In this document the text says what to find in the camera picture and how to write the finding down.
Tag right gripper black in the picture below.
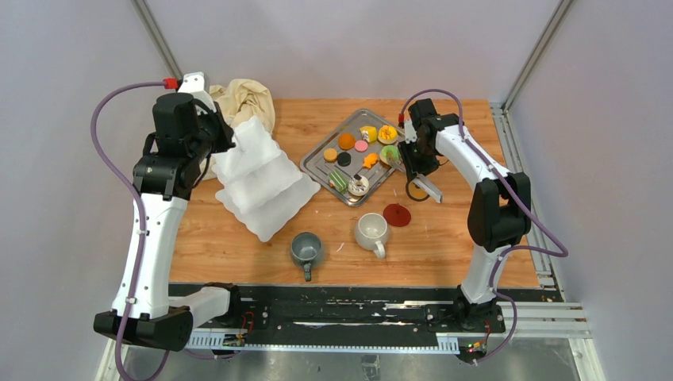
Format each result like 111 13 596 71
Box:
398 137 440 182

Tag green frosted donut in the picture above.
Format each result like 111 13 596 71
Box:
379 145 401 166

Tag metal tongs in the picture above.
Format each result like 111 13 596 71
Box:
390 161 443 203

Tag white three-tier dessert stand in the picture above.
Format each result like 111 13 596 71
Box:
212 116 321 242

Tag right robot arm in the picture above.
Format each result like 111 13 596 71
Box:
398 98 531 331

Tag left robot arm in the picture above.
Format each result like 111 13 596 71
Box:
93 92 243 352

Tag yellow orange fruit tart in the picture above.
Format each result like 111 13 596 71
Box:
377 125 398 144

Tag orange fish pastry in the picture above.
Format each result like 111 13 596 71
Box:
362 152 379 169

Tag yellow bear face coaster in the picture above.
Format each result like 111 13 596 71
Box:
406 181 429 202

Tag yellow cake cube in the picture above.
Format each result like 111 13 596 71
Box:
360 125 378 143

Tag beige crumpled cloth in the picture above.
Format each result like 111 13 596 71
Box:
200 79 279 180

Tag pink macaron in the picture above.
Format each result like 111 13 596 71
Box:
354 140 369 152

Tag stainless steel tray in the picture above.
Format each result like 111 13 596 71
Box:
300 109 405 207

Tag white chocolate donut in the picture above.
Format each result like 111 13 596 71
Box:
348 175 370 197

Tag orange round cake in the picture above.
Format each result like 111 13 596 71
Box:
337 133 356 151

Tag black round cookie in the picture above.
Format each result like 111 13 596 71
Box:
336 152 352 167

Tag red round coaster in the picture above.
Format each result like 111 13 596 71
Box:
383 203 411 227

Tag green layered cake slice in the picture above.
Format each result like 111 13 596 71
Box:
328 170 349 194

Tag small orange cookie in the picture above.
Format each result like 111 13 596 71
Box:
323 148 339 163

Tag white ceramic mug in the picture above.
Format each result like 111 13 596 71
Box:
354 213 390 259

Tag grey ceramic mug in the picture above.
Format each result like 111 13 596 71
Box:
290 232 325 282

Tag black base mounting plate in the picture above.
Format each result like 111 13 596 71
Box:
203 285 510 348

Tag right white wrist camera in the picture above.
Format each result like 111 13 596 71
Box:
404 121 417 144

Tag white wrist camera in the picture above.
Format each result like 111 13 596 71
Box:
404 121 417 144
178 71 216 111

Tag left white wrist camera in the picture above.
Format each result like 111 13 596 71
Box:
178 71 216 111

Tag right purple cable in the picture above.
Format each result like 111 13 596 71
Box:
398 88 569 364

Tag purple cable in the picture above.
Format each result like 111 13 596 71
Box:
398 88 569 364
90 77 235 381

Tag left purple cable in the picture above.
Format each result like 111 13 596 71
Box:
90 77 235 381

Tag left aluminium frame post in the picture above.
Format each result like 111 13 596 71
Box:
130 0 183 79

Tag aluminium frame post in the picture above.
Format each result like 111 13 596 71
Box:
130 0 183 79
501 0 575 114

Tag right aluminium frame post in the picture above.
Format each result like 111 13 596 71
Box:
501 0 575 114

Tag white slotted cable duct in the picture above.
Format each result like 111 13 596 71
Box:
187 329 461 355

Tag aluminium side rail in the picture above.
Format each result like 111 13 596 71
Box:
489 102 593 341

